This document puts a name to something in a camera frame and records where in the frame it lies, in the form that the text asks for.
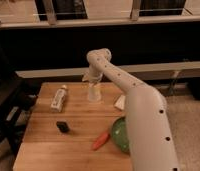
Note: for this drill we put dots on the black eraser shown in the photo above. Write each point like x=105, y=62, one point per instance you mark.
x=62, y=126

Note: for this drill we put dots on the green bowl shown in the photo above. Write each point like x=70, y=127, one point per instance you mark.
x=119, y=136

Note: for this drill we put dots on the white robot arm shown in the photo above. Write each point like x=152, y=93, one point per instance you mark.
x=150, y=139

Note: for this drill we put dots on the white sponge block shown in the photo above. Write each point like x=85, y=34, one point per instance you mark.
x=120, y=102

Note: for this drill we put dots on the white plastic bottle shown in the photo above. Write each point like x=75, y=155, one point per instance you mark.
x=58, y=99

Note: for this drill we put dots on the orange carrot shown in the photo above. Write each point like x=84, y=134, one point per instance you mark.
x=101, y=140

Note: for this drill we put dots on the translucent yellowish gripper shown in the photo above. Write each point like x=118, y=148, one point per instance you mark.
x=94, y=84

